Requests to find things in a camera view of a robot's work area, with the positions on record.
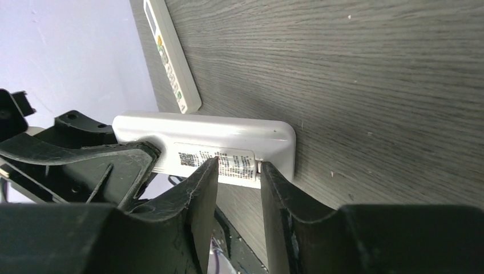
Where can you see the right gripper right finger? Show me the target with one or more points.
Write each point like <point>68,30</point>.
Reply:
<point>298,240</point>

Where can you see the white remote control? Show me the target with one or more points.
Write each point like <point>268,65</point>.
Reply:
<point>172,56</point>
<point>187,141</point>

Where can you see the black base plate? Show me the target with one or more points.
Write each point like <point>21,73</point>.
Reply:
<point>229,252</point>

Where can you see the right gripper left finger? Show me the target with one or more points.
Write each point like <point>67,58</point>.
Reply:
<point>174,233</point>

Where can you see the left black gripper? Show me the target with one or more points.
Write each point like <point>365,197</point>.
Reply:
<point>76,160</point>

